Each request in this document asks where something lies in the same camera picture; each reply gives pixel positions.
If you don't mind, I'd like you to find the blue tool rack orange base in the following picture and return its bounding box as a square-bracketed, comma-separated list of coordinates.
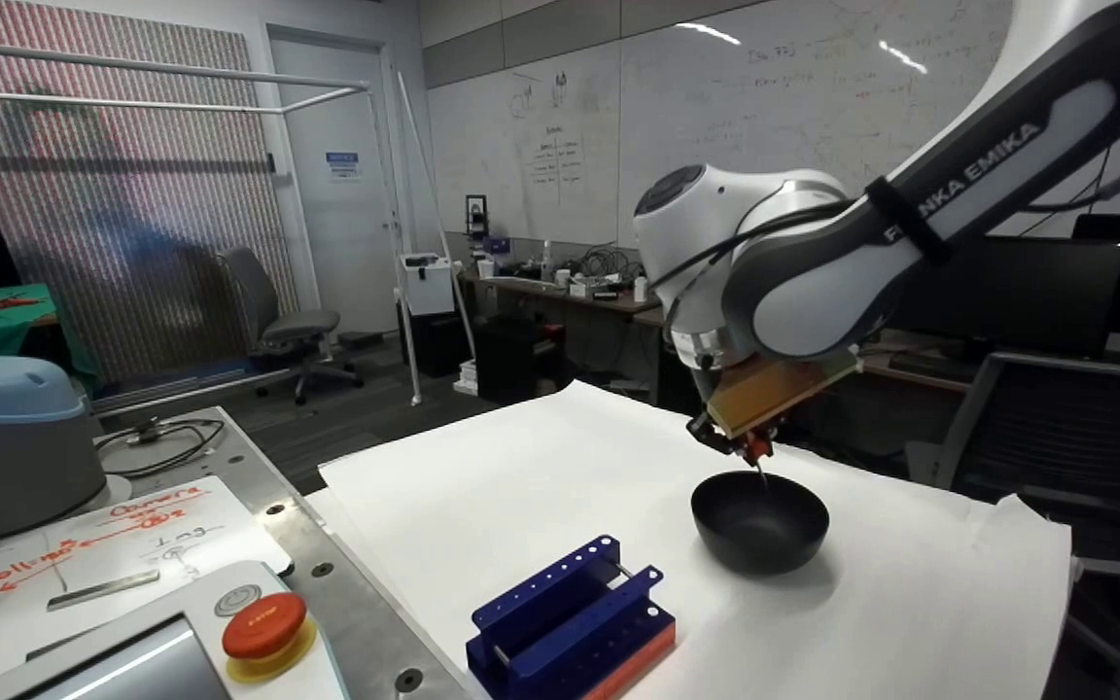
[464, 530, 680, 700]

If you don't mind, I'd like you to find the black cable bundle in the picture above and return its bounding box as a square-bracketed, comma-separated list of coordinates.
[94, 407, 229, 481]

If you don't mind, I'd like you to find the large white paper sheet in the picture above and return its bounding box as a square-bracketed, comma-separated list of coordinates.
[302, 377, 1077, 700]

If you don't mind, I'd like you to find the small white tape roll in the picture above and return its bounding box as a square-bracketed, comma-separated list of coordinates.
[255, 498, 299, 536]

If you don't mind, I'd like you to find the red emergency stop button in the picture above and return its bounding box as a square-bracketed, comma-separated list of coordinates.
[219, 587, 312, 662]

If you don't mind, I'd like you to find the white control box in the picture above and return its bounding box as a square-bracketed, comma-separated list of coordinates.
[0, 555, 348, 700]

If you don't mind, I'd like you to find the teal grey machine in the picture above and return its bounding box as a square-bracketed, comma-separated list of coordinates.
[0, 352, 107, 548]

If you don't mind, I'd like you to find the amber-tinted gripper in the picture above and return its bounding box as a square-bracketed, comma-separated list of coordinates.
[683, 347, 865, 464]

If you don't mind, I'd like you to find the metal frame mesh enclosure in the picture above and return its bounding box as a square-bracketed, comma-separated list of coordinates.
[0, 34, 373, 406]

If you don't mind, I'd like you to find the black office chair grey frame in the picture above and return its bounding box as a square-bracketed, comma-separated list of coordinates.
[934, 347, 1120, 652]

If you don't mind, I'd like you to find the paper with orange writing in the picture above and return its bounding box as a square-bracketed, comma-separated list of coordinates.
[0, 472, 296, 696]

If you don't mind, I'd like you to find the brown wooden desk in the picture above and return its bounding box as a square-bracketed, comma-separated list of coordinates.
[467, 267, 978, 444]

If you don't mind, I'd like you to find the black bowl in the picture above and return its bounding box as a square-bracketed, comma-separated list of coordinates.
[688, 465, 833, 581]

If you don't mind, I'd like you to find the wide black monitor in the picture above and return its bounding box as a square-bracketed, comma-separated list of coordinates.
[885, 233, 1120, 367]

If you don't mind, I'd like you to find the white door blue sign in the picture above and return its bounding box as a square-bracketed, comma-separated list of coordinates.
[268, 28, 412, 342]

